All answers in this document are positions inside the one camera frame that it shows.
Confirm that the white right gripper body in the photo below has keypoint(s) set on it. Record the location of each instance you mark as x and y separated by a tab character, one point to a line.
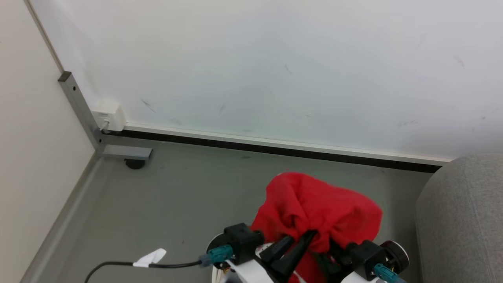
355	278

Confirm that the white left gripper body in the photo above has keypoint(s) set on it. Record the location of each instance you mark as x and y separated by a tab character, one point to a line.
251	272

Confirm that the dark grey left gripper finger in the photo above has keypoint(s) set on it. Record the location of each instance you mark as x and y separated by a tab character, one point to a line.
278	247
295	255

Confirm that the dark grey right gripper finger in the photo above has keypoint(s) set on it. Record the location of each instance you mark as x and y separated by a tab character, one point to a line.
335	257

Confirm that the red clothing item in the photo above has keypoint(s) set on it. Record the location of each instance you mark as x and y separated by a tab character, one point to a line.
314	204

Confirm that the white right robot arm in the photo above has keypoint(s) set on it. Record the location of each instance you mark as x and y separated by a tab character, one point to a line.
396	255

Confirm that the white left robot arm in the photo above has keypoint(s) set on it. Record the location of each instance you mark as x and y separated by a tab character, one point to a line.
215	251

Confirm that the black caster wheel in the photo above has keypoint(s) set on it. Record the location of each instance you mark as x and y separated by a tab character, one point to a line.
134	163

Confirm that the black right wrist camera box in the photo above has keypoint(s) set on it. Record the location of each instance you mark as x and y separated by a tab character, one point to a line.
365	257

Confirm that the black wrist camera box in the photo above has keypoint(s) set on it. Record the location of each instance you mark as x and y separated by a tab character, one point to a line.
243	241
365	257

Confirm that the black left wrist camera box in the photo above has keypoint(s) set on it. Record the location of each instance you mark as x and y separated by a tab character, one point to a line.
243	241

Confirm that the white and black wall skirting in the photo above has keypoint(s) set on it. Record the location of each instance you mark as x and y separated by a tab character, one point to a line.
275	147

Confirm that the white wall socket box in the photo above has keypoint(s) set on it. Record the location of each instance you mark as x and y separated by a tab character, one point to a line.
110	114

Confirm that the grey metal frame post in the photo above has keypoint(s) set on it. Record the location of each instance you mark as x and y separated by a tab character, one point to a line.
80	106

